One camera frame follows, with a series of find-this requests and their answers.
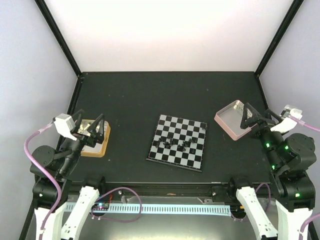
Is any black piece cluster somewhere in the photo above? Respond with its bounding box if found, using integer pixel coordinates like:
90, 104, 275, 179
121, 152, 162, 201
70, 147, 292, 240
155, 136, 175, 149

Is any gold tin with white pieces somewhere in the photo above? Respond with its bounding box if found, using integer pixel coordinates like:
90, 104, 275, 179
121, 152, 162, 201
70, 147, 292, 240
78, 119, 111, 158

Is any black knight lying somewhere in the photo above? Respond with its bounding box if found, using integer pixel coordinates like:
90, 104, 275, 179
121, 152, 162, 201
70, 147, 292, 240
177, 137, 198, 152

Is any white slotted cable duct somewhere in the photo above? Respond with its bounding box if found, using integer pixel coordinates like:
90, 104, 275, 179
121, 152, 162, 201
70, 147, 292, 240
93, 203, 231, 217

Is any black and white chessboard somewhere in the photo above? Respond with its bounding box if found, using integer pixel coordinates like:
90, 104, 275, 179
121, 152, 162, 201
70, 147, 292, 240
146, 114, 208, 173

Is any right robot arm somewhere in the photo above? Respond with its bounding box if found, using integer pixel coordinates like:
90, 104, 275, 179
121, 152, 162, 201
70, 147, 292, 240
240, 103, 317, 240

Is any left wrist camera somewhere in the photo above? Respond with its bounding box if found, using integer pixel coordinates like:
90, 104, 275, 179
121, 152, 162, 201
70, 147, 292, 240
53, 113, 77, 141

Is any pink metal tin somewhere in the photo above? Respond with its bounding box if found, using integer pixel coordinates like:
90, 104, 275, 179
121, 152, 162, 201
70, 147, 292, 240
214, 100, 251, 141

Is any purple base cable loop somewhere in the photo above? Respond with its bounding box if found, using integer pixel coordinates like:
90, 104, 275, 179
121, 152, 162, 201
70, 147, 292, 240
90, 186, 143, 223

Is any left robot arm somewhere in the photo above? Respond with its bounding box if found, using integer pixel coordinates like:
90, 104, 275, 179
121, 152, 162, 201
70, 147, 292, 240
24, 110, 110, 240

